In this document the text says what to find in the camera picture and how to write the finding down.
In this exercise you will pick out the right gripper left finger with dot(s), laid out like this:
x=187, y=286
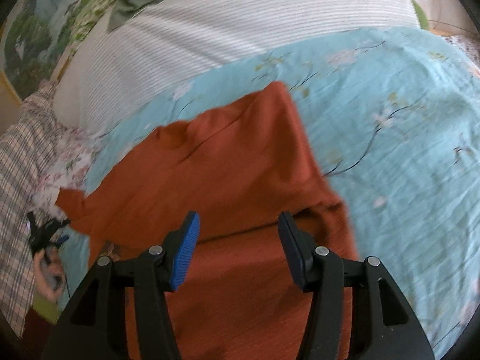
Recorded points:
x=94, y=326

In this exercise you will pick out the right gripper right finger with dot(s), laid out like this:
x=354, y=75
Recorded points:
x=384, y=326

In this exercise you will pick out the rust orange knit sweater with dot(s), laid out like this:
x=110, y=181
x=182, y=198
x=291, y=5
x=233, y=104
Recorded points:
x=238, y=166

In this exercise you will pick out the person left hand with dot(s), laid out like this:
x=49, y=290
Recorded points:
x=49, y=274

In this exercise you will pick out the pink floral pillowcase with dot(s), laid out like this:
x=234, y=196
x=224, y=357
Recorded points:
x=74, y=154

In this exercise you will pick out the plaid checked blanket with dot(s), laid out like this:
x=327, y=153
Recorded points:
x=28, y=147

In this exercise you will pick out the light blue floral bedsheet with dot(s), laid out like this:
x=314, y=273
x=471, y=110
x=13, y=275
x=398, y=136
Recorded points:
x=392, y=116

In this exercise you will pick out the white striped duvet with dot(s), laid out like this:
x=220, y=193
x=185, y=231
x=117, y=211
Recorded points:
x=114, y=72

